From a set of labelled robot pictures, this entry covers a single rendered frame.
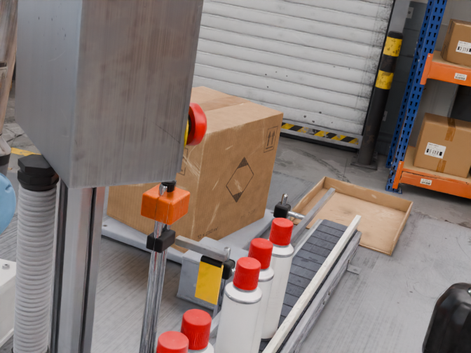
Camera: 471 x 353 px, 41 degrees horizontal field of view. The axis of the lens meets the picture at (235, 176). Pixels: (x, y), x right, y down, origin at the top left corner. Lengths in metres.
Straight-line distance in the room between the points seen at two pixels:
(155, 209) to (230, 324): 0.22
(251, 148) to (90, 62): 0.94
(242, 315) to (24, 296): 0.35
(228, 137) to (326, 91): 3.75
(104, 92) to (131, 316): 0.73
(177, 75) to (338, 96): 4.54
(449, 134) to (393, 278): 3.03
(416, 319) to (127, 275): 0.58
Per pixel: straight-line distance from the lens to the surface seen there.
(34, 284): 0.59
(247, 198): 1.44
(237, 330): 0.88
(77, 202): 0.68
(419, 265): 1.56
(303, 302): 1.12
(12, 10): 0.83
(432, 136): 4.44
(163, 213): 0.73
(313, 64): 4.99
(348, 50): 4.96
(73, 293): 0.73
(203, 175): 1.26
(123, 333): 1.12
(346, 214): 1.72
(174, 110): 0.51
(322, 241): 1.43
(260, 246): 0.89
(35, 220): 0.56
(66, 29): 0.49
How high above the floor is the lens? 1.49
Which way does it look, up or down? 21 degrees down
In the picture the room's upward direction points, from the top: 10 degrees clockwise
